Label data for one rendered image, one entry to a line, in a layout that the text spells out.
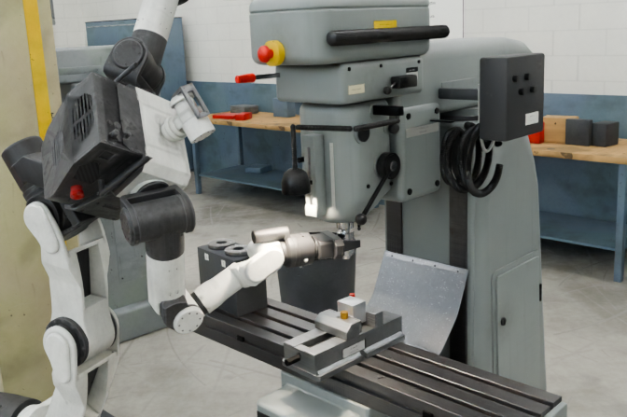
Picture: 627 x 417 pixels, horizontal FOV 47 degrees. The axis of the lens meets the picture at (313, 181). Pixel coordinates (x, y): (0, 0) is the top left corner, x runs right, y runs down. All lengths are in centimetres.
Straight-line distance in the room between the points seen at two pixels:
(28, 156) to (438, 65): 112
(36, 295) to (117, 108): 183
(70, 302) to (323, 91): 88
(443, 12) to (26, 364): 472
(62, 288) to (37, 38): 151
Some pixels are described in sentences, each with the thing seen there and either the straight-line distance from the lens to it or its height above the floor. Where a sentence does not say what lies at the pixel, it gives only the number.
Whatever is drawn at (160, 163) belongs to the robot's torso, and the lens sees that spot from 171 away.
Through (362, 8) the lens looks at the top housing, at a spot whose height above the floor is 185.
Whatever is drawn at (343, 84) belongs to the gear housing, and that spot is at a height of 168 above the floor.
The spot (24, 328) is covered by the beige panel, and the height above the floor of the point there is 58.
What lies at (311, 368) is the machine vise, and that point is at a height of 96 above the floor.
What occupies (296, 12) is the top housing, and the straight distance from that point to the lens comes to 168.
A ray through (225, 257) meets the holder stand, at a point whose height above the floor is 112.
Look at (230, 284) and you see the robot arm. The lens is 185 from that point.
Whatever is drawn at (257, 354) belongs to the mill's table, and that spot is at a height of 87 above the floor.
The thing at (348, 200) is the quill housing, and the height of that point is 138.
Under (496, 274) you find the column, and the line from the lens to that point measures 228.
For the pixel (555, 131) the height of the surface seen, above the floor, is 97.
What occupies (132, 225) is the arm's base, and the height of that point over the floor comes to 141.
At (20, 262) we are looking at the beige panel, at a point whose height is 88.
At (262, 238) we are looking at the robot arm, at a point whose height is 129.
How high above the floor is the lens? 182
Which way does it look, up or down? 12 degrees down
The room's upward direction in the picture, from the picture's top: 3 degrees counter-clockwise
